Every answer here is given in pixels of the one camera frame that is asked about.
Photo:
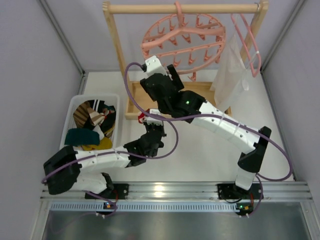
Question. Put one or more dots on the yellow sock in basket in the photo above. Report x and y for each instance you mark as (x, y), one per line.
(104, 144)

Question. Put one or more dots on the white sheer garment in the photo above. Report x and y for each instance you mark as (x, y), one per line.
(230, 81)

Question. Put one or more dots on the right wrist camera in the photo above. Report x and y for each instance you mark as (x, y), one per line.
(153, 67)

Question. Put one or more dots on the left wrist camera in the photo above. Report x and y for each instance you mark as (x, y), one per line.
(153, 118)

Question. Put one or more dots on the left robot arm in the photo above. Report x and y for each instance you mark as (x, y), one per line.
(80, 170)

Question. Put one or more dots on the aluminium mounting rail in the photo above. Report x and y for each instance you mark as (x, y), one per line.
(178, 197)

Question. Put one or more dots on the wooden clothes rack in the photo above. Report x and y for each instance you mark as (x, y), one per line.
(249, 50)

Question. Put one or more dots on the brown striped sock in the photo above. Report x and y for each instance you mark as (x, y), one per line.
(80, 115)

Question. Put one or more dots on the dark patterned socks pile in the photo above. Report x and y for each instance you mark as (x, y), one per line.
(108, 124)

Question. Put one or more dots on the black white-striped sock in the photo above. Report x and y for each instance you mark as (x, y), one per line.
(95, 115)

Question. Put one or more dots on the teal sock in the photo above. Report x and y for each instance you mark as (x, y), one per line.
(81, 136)

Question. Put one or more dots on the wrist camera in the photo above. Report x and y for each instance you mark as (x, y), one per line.
(153, 118)
(153, 67)

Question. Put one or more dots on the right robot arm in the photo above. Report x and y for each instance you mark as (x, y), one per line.
(197, 110)

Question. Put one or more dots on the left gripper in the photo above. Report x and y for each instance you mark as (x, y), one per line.
(154, 127)

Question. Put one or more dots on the pink round clip hanger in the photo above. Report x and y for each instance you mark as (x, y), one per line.
(189, 42)

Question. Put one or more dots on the red sock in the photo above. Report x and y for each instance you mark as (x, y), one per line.
(142, 118)

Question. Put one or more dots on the white sock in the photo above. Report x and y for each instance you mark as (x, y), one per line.
(98, 130)

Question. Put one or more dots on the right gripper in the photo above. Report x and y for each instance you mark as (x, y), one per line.
(152, 84)

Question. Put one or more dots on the white plastic basket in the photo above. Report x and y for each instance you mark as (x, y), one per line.
(110, 99)

